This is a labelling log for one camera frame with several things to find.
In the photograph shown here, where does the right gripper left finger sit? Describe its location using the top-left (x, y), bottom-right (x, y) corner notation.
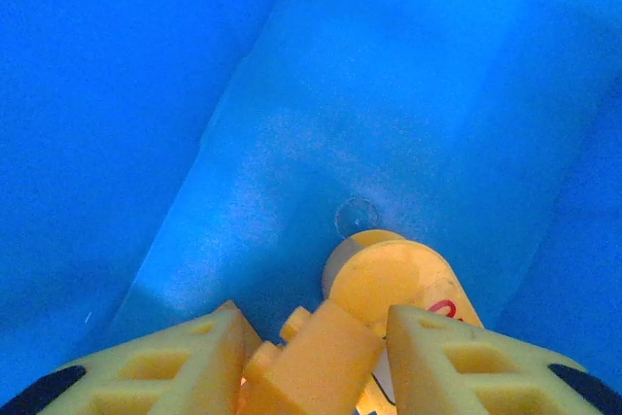
top-left (0, 300), bottom-right (263, 415)

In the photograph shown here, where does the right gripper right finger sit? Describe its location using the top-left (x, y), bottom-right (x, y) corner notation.
top-left (386, 304), bottom-right (622, 415)

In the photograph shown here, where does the round yellow lego piece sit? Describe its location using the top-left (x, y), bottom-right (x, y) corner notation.
top-left (323, 228), bottom-right (485, 409)

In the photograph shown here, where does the small yellow lego brick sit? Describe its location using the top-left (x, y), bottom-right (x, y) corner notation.
top-left (242, 300), bottom-right (385, 415)

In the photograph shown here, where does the blue three-compartment bin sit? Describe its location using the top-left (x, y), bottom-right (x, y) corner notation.
top-left (0, 0), bottom-right (622, 415)

